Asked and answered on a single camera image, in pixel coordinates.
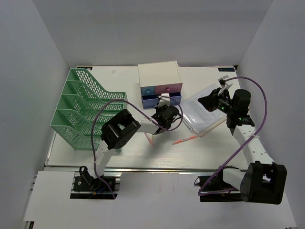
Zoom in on aluminium table edge rail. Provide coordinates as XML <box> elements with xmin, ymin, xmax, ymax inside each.
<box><xmin>44</xmin><ymin>166</ymin><xmax>272</xmax><ymax>174</ymax></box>

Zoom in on clear document folder with papers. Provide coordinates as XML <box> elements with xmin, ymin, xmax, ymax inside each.
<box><xmin>181</xmin><ymin>83</ymin><xmax>226</xmax><ymax>137</ymax></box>

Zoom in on light blue drawer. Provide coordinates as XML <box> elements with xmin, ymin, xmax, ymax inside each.
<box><xmin>141</xmin><ymin>86</ymin><xmax>155</xmax><ymax>96</ymax></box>

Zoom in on purple-blue wide drawer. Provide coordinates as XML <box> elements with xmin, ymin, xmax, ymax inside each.
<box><xmin>142</xmin><ymin>92</ymin><xmax>182</xmax><ymax>109</ymax></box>

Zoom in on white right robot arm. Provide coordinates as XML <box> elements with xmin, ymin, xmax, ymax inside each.
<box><xmin>198</xmin><ymin>88</ymin><xmax>287</xmax><ymax>205</ymax></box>

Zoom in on orange highlighter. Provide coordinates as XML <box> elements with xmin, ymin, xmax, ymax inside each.
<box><xmin>172</xmin><ymin>135</ymin><xmax>198</xmax><ymax>145</ymax></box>

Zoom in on green file organizer rack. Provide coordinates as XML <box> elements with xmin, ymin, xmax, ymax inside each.
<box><xmin>51</xmin><ymin>68</ymin><xmax>127</xmax><ymax>150</ymax></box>

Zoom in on pink highlighter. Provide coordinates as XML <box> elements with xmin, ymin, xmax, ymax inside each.
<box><xmin>144</xmin><ymin>133</ymin><xmax>153</xmax><ymax>146</ymax></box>

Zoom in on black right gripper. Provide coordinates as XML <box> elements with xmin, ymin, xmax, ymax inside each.
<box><xmin>198</xmin><ymin>87</ymin><xmax>235</xmax><ymax>115</ymax></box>

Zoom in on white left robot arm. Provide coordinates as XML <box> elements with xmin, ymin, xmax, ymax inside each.
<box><xmin>84</xmin><ymin>105</ymin><xmax>181</xmax><ymax>190</ymax></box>

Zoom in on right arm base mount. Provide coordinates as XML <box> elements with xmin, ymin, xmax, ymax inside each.
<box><xmin>194</xmin><ymin>166</ymin><xmax>245</xmax><ymax>203</ymax></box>

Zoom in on purple cable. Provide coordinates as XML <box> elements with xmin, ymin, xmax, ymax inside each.
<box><xmin>90</xmin><ymin>96</ymin><xmax>184</xmax><ymax>200</ymax></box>
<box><xmin>198</xmin><ymin>76</ymin><xmax>269</xmax><ymax>197</ymax></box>

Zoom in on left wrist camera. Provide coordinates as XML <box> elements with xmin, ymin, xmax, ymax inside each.
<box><xmin>158</xmin><ymin>93</ymin><xmax>170</xmax><ymax>108</ymax></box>

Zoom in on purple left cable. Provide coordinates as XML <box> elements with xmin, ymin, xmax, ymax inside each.
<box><xmin>90</xmin><ymin>96</ymin><xmax>184</xmax><ymax>200</ymax></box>

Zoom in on pink drawer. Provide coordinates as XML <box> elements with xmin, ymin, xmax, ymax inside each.
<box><xmin>154</xmin><ymin>83</ymin><xmax>183</xmax><ymax>94</ymax></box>

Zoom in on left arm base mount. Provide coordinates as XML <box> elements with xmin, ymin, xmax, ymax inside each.
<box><xmin>70</xmin><ymin>166</ymin><xmax>120</xmax><ymax>200</ymax></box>

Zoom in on cream drawer cabinet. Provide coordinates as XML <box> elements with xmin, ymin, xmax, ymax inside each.
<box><xmin>138</xmin><ymin>61</ymin><xmax>182</xmax><ymax>87</ymax></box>

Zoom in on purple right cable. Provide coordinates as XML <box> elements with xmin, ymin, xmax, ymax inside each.
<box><xmin>198</xmin><ymin>76</ymin><xmax>269</xmax><ymax>197</ymax></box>

